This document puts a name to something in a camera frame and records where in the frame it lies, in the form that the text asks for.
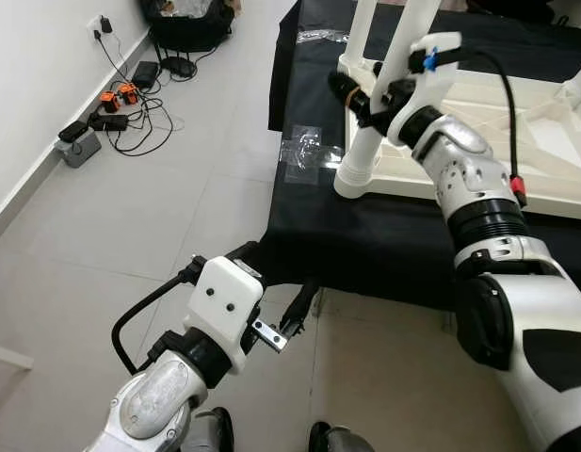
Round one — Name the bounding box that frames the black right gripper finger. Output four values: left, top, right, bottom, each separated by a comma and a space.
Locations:
327, 70, 376, 121

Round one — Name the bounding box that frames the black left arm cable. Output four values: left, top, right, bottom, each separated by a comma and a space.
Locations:
111, 268, 206, 378

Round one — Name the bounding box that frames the white flat floor piece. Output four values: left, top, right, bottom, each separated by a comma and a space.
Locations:
0, 344, 35, 370

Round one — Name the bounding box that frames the clear crumpled plastic bag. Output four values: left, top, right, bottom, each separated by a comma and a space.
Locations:
172, 0, 216, 18

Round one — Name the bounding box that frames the black floor cable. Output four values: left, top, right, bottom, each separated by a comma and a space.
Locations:
92, 33, 178, 156

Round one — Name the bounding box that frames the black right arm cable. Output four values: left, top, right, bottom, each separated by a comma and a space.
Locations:
422, 47, 528, 208

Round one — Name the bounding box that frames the grey floor box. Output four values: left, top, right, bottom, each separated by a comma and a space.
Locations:
55, 121, 103, 169

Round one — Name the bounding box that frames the black power strip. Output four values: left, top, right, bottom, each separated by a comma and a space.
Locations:
88, 113, 131, 133

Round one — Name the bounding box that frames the white plastic children table top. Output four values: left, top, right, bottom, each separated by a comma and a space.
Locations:
335, 52, 581, 222

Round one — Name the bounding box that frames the black bag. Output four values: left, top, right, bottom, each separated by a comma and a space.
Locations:
141, 0, 236, 53

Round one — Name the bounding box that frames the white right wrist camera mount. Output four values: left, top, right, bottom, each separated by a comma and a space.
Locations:
386, 31, 463, 147

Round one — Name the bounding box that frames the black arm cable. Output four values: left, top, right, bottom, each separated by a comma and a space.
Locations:
422, 47, 528, 208
111, 268, 206, 378

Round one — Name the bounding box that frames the black tablecloth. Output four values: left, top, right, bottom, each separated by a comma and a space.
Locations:
257, 0, 581, 312

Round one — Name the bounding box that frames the black box device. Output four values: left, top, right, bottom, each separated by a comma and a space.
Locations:
130, 61, 161, 89

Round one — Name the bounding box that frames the large black bowl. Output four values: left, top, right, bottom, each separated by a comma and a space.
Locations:
464, 0, 569, 24

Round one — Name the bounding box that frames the black power adapter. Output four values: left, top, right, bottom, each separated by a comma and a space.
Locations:
161, 56, 197, 78

